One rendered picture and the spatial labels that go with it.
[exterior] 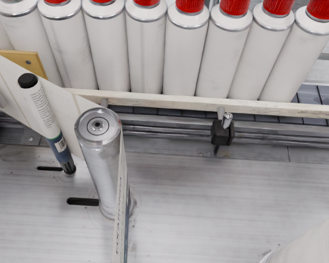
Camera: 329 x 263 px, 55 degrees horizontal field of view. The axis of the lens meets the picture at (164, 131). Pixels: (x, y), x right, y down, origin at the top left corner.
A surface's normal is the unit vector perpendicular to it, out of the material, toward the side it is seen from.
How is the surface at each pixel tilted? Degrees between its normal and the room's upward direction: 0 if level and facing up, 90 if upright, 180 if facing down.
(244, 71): 90
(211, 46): 90
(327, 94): 0
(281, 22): 42
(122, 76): 90
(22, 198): 0
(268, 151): 0
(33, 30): 90
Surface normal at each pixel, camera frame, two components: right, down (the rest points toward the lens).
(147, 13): 0.08, 0.16
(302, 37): -0.70, 0.59
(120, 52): 0.71, 0.61
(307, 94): 0.04, -0.54
